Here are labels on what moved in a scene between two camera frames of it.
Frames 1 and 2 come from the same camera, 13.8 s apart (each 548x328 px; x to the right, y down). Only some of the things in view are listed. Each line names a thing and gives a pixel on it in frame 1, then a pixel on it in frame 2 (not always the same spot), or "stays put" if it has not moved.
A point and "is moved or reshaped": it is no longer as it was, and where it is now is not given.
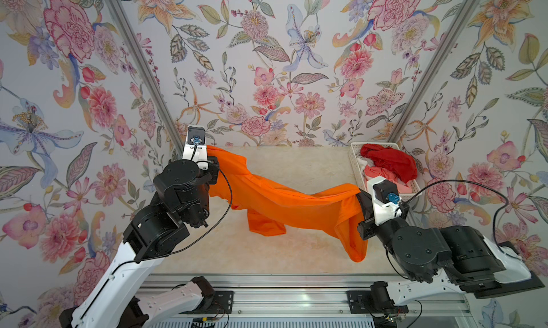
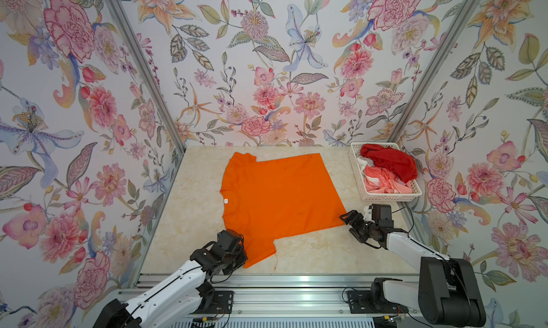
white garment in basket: x=362 y=162 stays put
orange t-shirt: x=271 y=206 is moved or reshaped
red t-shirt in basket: x=387 y=157 stays put
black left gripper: x=212 y=168 → x=244 y=258
